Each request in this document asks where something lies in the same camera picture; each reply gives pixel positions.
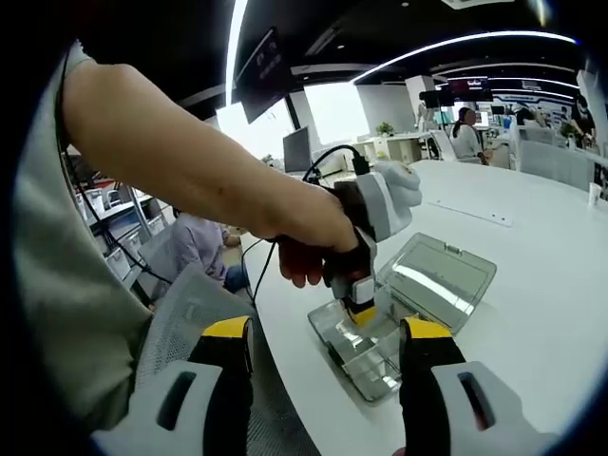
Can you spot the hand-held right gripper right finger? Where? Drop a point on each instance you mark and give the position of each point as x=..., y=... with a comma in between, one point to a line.
x=456, y=408

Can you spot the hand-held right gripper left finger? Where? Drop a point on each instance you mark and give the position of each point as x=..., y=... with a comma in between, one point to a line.
x=180, y=408

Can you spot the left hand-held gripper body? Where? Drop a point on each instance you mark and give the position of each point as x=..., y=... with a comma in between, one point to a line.
x=394, y=195

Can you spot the clear plastic divider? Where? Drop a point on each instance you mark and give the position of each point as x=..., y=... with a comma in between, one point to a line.
x=368, y=354

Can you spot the clear grey guide fixture box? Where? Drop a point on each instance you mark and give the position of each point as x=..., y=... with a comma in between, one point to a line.
x=427, y=285

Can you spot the person's left hand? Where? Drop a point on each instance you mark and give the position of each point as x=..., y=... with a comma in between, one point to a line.
x=309, y=237

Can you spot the green potted plant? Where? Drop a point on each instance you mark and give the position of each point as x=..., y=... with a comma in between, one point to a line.
x=385, y=128

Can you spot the grey mesh office chair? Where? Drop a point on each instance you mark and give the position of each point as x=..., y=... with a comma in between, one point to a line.
x=214, y=332

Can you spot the black monitor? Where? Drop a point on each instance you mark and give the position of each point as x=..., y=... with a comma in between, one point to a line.
x=297, y=149

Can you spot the dark ceiling-hung display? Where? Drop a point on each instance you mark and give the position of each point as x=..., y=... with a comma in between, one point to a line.
x=263, y=76

